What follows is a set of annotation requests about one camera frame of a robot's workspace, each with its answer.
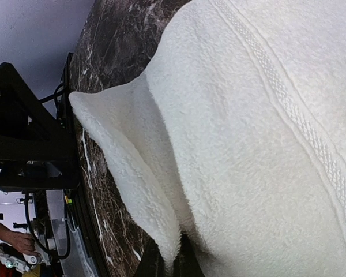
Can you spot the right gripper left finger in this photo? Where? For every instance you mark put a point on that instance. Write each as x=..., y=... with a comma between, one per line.
x=36, y=153

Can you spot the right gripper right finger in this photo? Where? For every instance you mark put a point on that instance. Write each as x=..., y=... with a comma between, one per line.
x=185, y=263

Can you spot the white embroidered towel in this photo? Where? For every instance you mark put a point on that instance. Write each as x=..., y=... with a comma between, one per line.
x=235, y=134

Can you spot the person hand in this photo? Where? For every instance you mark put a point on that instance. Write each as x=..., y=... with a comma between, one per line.
x=23, y=243

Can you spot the black front rail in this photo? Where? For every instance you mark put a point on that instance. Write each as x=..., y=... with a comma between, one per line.
x=81, y=206

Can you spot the white slotted cable duct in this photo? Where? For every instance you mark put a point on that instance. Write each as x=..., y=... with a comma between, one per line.
x=77, y=263

